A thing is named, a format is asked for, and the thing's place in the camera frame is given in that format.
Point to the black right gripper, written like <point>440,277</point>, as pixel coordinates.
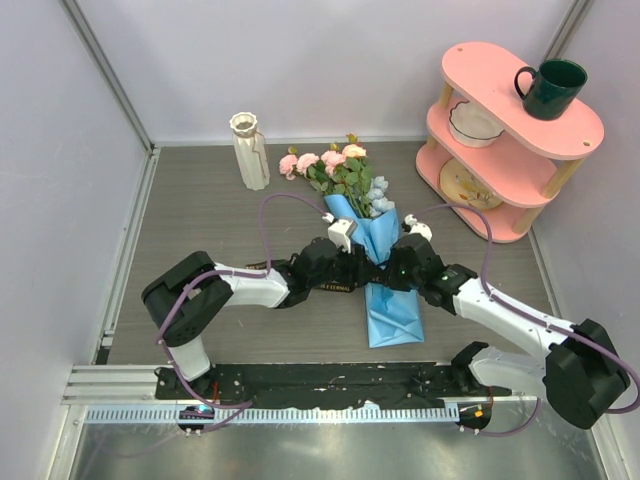
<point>392,279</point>

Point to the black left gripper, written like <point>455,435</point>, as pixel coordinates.
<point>358,269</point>

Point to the black gold-lettered ribbon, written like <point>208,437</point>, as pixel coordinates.
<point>342,276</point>

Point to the blue wrapping paper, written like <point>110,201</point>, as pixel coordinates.
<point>392,317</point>

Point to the pink rose flower bunch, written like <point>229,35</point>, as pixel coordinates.
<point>341,170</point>

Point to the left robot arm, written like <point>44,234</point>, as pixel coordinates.
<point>184,300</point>

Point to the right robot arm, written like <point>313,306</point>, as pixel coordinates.
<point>573,367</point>

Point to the pale blue hydrangea flowers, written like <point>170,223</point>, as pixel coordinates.
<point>379,203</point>

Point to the white ribbed ceramic vase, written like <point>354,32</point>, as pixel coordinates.
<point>249,147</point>

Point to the floral yellow plate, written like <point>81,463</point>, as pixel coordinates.
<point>459,185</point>

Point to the pink three-tier shelf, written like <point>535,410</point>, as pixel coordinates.
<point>528,163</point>

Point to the white scalloped bowl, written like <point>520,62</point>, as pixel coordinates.
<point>470,127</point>

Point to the dark green mug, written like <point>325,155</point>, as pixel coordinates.
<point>554,86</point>

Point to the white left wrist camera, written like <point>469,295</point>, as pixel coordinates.
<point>340,230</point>

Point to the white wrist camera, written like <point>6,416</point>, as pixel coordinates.
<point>412,225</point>
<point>340,230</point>

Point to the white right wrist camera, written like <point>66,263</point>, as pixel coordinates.
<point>412,225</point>

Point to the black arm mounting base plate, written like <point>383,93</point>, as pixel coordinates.
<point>336,386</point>

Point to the aluminium frame rail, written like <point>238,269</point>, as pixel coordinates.
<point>110,384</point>

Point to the slotted grey cable duct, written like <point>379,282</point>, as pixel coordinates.
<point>193,414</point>

